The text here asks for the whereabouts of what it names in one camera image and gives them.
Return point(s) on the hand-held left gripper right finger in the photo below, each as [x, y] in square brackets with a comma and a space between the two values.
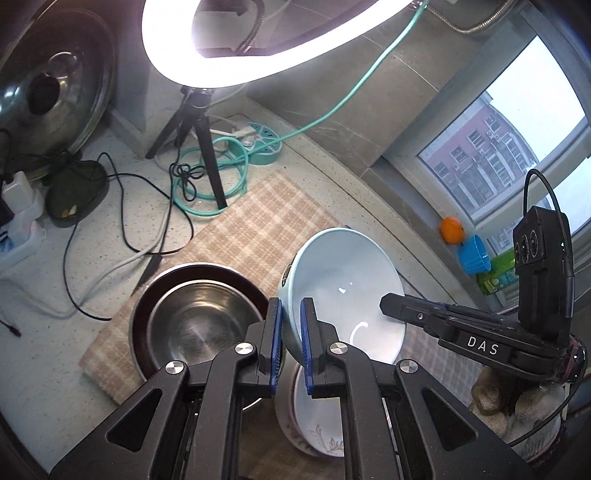
[305, 350]

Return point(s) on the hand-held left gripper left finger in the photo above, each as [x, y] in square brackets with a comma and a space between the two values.
[275, 341]

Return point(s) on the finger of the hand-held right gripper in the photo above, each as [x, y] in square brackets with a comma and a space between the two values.
[415, 314]

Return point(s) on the rose print plate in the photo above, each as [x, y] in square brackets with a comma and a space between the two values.
[282, 415]

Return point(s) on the white grey-print shallow bowl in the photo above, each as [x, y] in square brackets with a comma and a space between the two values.
[318, 429]

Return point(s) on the light blue bowl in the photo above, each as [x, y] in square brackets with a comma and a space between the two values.
[341, 277]

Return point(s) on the person's right hand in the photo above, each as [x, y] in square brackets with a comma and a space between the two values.
[535, 401]

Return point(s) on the green dish soap bottle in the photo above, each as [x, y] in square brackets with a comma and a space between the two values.
[501, 272]

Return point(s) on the blue ribbed cup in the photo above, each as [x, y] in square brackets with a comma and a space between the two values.
[473, 256]

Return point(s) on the orange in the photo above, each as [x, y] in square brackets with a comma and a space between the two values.
[452, 230]

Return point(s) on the checked table mat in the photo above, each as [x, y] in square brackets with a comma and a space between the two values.
[258, 221]

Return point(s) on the large steel bowl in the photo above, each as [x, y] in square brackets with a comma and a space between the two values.
[141, 318]

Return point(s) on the window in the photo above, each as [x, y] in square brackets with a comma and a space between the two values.
[508, 138]

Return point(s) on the round teal power strip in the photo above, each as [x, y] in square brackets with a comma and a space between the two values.
[265, 147]

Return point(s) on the black tripod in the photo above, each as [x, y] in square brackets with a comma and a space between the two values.
[203, 124]

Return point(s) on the dark green round case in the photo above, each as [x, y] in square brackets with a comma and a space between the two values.
[76, 194]

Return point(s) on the white power strip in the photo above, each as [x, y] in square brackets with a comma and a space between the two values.
[23, 244]

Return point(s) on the black gooseneck phone holder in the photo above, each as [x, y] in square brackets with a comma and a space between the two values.
[251, 32]

